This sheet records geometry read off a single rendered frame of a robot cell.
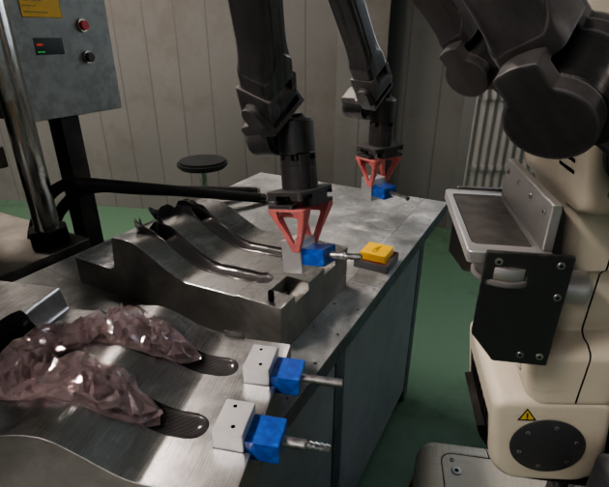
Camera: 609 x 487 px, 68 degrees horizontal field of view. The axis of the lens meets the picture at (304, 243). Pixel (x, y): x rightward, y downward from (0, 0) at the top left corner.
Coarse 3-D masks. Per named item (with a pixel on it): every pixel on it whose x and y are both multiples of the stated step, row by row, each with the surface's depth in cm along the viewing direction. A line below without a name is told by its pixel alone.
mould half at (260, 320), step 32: (192, 224) 93; (224, 224) 98; (96, 256) 95; (128, 256) 85; (160, 256) 83; (224, 256) 89; (256, 256) 89; (128, 288) 89; (160, 288) 84; (192, 288) 80; (224, 288) 78; (256, 288) 77; (320, 288) 84; (192, 320) 83; (224, 320) 79; (256, 320) 75; (288, 320) 75
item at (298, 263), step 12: (312, 240) 76; (288, 252) 74; (300, 252) 72; (312, 252) 72; (324, 252) 71; (336, 252) 72; (288, 264) 74; (300, 264) 73; (312, 264) 72; (324, 264) 71
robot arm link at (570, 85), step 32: (480, 0) 36; (512, 0) 34; (544, 0) 34; (576, 0) 36; (512, 32) 36; (544, 32) 34; (608, 32) 37; (512, 64) 36; (544, 64) 35; (512, 96) 37; (544, 96) 36; (576, 96) 34; (512, 128) 40; (544, 128) 38; (576, 128) 37
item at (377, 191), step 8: (368, 176) 113; (376, 176) 113; (384, 176) 113; (376, 184) 111; (384, 184) 111; (368, 192) 112; (376, 192) 110; (384, 192) 108; (392, 192) 108; (368, 200) 112; (408, 200) 106
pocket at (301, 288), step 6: (288, 276) 81; (282, 282) 80; (288, 282) 81; (294, 282) 81; (300, 282) 80; (306, 282) 79; (276, 288) 78; (282, 288) 80; (288, 288) 82; (294, 288) 81; (300, 288) 80; (306, 288) 79; (288, 294) 81; (294, 294) 80; (300, 294) 80
